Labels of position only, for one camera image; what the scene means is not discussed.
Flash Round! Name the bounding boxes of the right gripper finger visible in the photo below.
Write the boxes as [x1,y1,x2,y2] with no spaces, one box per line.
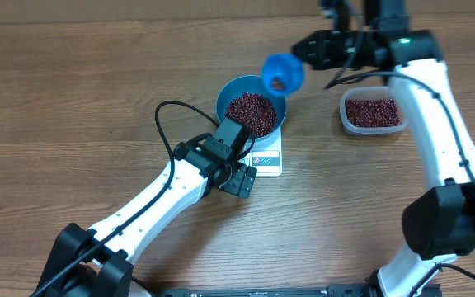
[291,35,316,52]
[291,45,316,65]

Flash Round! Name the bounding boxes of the blue plastic measuring scoop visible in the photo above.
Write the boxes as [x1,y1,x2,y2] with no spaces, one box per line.
[261,54,305,97]

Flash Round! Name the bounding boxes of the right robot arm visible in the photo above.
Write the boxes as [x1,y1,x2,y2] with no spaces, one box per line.
[291,1,475,296]

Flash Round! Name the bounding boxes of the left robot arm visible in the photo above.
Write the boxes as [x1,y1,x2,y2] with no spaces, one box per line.
[34,130,256,296]

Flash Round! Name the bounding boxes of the white digital kitchen scale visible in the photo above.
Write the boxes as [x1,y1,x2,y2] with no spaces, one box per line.
[240,127,283,177]

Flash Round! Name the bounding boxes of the blue metal bowl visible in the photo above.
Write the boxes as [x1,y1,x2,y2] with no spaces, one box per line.
[215,75,287,142]

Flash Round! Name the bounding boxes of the red adzuki beans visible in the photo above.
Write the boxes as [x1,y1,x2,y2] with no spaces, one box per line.
[224,92,277,137]

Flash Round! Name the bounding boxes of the clear plastic food container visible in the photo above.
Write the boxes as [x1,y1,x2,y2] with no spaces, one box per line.
[339,87,407,135]

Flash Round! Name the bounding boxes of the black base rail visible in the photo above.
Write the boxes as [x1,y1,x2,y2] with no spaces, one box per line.
[150,283,443,297]

